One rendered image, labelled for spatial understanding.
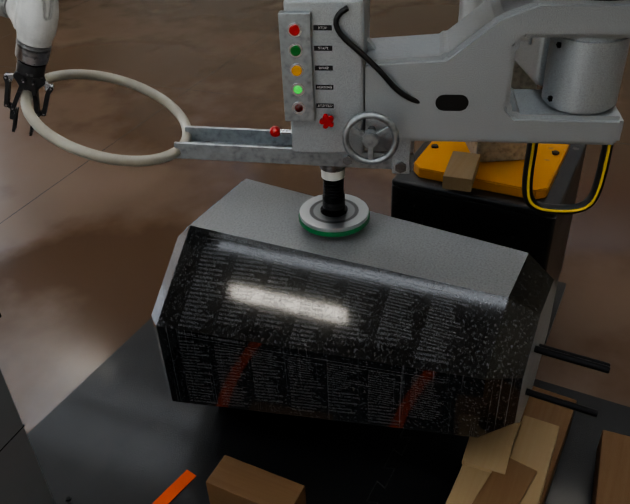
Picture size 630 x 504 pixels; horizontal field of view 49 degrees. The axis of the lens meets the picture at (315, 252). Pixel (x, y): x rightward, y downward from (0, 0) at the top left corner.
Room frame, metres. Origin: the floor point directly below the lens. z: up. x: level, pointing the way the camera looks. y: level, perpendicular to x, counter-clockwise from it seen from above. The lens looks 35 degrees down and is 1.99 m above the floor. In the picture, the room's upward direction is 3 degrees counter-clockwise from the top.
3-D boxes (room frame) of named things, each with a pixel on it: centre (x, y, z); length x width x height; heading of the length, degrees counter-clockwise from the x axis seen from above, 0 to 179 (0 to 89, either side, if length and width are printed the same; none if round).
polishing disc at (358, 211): (1.83, -0.06, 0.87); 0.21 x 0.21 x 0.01
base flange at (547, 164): (2.38, -0.70, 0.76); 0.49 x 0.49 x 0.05; 61
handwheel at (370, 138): (1.70, -0.16, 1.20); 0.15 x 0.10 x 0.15; 81
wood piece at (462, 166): (2.18, -0.53, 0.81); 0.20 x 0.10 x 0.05; 159
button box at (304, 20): (1.73, 0.02, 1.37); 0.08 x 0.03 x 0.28; 81
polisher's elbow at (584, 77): (1.73, -0.72, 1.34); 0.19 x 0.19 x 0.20
